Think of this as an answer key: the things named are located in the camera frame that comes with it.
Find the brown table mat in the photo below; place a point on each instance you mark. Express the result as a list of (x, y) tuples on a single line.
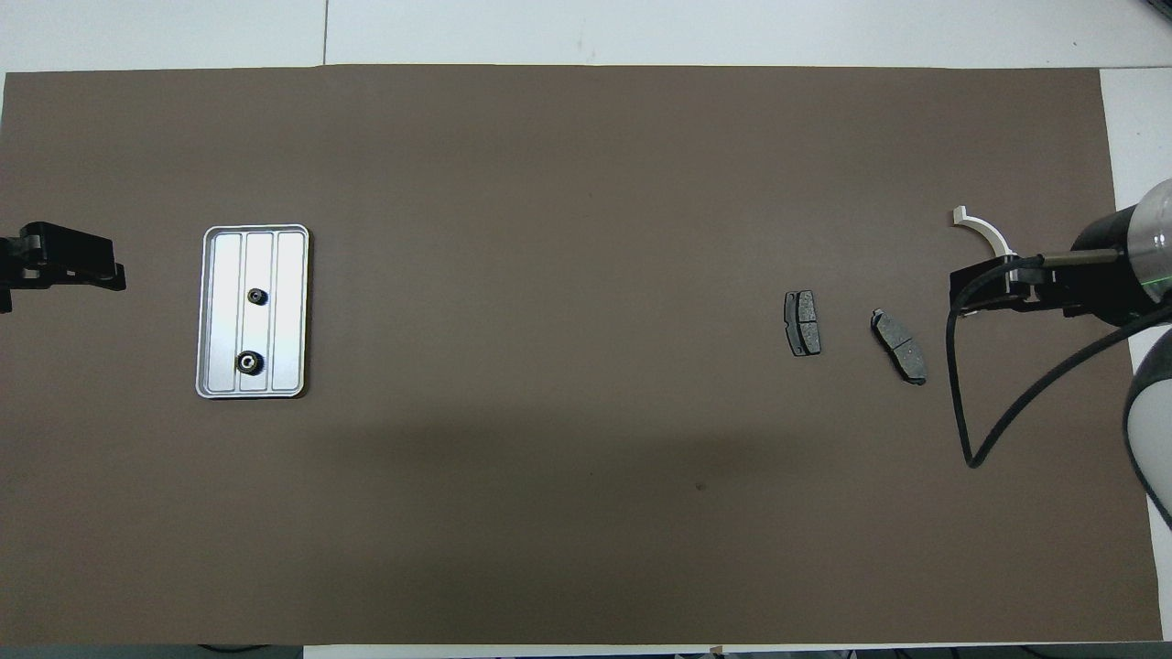
[(586, 513)]

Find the white curved plastic bracket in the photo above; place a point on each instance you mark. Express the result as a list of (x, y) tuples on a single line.
[(984, 229)]

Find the large black bearing gear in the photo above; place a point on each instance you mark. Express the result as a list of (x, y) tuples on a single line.
[(248, 356)]

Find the silver metal tray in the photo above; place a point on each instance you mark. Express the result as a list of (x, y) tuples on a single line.
[(284, 311)]

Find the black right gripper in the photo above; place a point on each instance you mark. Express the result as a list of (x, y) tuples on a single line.
[(1103, 275)]

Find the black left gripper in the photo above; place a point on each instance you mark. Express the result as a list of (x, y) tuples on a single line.
[(16, 265)]

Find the long curved dark brake pad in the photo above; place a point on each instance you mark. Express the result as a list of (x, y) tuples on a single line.
[(902, 350)]

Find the small black bearing gear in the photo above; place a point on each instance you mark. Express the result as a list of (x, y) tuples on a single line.
[(252, 296)]

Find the short rectangular dark brake pad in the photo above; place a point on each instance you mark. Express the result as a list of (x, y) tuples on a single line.
[(804, 325)]

